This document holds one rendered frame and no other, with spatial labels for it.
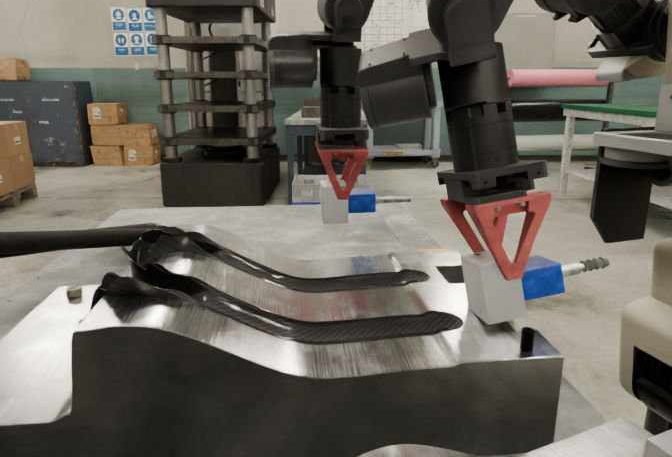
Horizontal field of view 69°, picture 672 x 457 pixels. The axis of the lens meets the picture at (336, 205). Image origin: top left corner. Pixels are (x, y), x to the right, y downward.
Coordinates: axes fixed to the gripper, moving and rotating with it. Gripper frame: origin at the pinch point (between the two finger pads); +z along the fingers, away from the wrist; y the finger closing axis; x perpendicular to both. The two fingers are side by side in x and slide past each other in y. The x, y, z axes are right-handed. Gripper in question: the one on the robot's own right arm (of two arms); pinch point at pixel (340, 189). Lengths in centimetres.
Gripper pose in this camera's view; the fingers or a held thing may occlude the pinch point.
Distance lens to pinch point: 71.2
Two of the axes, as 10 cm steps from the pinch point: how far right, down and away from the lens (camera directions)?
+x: 9.9, -0.3, 1.0
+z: 0.0, 9.7, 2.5
